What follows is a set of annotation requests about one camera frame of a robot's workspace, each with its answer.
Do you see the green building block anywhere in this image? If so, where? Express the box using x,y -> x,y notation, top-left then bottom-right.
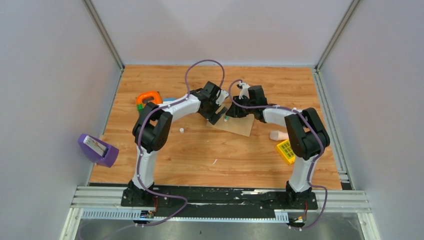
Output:
136,104 -> 144,113

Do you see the orange curved toy track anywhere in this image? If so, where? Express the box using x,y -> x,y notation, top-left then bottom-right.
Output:
135,91 -> 163,107

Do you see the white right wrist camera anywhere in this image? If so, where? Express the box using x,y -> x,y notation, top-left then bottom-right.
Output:
236,81 -> 251,99

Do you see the purple box with card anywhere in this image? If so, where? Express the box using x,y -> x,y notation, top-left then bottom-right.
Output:
77,133 -> 119,168

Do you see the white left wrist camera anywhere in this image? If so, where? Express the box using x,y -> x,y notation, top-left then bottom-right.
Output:
215,89 -> 229,105

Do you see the tan paper envelope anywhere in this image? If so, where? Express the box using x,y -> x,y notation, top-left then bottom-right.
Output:
206,114 -> 255,137

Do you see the yellow building block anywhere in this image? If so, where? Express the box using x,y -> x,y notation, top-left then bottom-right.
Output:
275,139 -> 296,165

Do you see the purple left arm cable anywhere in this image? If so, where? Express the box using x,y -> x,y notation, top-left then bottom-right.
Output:
136,59 -> 226,229

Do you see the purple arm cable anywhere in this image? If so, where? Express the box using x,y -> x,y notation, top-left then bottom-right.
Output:
136,59 -> 226,229
228,79 -> 329,231

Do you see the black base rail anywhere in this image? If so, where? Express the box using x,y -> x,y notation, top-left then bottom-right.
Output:
120,181 -> 318,219

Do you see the white slotted cable duct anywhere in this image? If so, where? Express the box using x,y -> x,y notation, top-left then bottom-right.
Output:
81,208 -> 289,224

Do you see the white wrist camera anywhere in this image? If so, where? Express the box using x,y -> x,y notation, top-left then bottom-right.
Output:
236,81 -> 251,99
215,89 -> 229,105

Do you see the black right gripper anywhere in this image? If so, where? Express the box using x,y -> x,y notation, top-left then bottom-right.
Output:
227,96 -> 256,119

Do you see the pink toy microphone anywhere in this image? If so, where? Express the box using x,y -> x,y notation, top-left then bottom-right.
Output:
269,130 -> 289,141

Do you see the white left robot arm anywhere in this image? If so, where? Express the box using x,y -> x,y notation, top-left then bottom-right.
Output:
128,81 -> 229,207

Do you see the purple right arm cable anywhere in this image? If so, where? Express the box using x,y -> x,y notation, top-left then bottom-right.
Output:
228,79 -> 329,231

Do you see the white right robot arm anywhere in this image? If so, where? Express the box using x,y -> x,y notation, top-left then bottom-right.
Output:
226,82 -> 330,209

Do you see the white and blue building block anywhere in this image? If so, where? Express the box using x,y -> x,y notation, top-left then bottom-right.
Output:
162,97 -> 176,103

